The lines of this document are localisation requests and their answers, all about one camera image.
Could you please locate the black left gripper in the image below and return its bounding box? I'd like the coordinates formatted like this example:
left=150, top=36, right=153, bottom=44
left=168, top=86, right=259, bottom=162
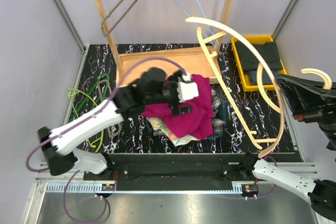
left=145, top=70, right=193, bottom=115

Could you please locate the floral pastel skirt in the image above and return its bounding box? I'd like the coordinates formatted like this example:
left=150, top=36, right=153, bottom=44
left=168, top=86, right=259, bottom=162
left=146, top=118, right=200, bottom=146

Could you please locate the magenta pleated skirt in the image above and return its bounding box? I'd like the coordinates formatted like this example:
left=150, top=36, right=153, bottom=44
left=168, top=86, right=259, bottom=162
left=141, top=73, right=215, bottom=140

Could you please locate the navy plaid skirt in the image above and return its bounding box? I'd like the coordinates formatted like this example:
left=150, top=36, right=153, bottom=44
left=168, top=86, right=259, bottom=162
left=146, top=89, right=227, bottom=140

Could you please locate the light wooden hanger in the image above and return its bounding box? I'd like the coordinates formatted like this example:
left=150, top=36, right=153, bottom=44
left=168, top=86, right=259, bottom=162
left=185, top=16, right=333, bottom=159

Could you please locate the grey velvet hanger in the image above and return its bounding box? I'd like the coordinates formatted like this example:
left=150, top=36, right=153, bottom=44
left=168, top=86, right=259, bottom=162
left=97, top=79, right=121, bottom=138

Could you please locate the lime green plastic hanger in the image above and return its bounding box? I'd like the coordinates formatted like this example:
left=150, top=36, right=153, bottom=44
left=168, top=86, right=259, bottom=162
left=68, top=88, right=104, bottom=153

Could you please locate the green velvet hanger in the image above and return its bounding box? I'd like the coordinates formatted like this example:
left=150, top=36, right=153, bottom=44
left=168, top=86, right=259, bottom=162
left=68, top=72, right=112, bottom=122

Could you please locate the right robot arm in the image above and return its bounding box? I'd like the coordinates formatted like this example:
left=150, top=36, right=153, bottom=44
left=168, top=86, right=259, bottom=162
left=238, top=72, right=335, bottom=221

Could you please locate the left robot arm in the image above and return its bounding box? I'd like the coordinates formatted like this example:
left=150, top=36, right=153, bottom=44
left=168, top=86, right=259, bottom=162
left=38, top=68, right=198, bottom=180

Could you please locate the grey hanger on rack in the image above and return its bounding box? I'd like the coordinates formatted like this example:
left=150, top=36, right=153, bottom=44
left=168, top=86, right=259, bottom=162
left=101, top=0, right=151, bottom=37

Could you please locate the wooden clothes rack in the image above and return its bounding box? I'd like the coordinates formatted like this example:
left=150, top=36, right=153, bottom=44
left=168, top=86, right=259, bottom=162
left=84, top=0, right=242, bottom=86

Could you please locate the blue-grey folded garment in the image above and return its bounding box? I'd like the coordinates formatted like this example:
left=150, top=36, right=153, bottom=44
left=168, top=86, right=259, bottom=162
left=248, top=70, right=280, bottom=85

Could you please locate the dark grey folded garment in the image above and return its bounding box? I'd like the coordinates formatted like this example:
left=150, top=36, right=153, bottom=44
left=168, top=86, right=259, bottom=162
left=235, top=41, right=283, bottom=72

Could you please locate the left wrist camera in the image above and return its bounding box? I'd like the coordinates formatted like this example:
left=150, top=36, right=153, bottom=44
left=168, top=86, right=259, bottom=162
left=177, top=73, right=199, bottom=103

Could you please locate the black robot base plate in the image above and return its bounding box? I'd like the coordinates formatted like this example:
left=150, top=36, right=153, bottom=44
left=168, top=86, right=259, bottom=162
left=51, top=152, right=302, bottom=190

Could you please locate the blue wire hanger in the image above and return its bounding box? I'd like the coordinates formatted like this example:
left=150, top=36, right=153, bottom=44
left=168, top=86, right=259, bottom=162
left=165, top=0, right=220, bottom=49

